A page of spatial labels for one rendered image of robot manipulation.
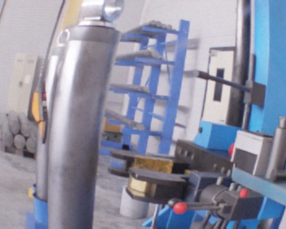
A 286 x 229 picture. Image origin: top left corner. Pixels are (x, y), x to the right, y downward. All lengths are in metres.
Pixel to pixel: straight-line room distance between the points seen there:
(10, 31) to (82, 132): 10.97
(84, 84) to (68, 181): 0.36
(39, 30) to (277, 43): 10.87
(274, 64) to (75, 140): 0.89
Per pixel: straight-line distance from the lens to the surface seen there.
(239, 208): 1.27
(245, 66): 2.06
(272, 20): 1.94
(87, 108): 1.66
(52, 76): 2.98
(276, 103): 1.92
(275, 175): 1.29
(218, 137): 1.99
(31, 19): 12.51
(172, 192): 1.56
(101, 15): 1.71
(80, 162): 1.68
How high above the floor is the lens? 1.26
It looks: 2 degrees down
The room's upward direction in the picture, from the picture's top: 10 degrees clockwise
